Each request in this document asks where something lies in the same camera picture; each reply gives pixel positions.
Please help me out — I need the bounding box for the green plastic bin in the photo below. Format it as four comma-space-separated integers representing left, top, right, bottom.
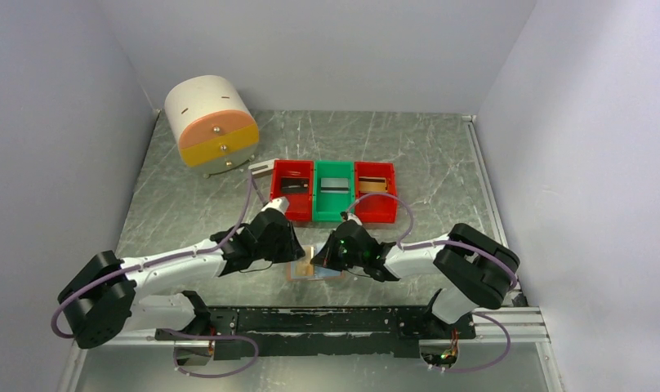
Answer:
312, 160, 355, 222

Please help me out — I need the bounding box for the silver credit card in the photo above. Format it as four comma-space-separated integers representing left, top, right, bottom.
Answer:
319, 177, 350, 194

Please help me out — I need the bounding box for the red bin with black card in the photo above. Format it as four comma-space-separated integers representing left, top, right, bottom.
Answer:
270, 159, 314, 222

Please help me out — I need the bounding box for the round white drawer cabinet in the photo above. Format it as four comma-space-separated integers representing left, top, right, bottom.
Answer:
164, 75, 260, 176

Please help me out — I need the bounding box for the red bin with gold card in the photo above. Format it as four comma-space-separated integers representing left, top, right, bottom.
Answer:
354, 161, 398, 224

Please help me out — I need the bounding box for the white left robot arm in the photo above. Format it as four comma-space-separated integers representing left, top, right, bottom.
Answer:
51, 207, 305, 349

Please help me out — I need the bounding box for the gold card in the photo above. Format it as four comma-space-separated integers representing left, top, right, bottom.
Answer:
358, 176, 389, 194
291, 247, 314, 278

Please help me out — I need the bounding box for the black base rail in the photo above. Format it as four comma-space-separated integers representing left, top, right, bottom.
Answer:
181, 299, 475, 360

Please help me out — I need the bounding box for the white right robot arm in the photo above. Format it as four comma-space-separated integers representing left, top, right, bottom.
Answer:
310, 220, 520, 338

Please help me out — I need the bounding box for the black credit card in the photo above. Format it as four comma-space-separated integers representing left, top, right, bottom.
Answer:
279, 177, 310, 195

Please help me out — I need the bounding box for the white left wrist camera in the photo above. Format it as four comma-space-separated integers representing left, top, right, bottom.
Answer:
265, 197, 290, 214

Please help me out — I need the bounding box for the tan leather card holder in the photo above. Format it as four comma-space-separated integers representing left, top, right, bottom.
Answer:
286, 245, 344, 281

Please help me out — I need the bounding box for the small white grey block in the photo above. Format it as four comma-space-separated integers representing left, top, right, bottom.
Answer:
248, 158, 278, 178

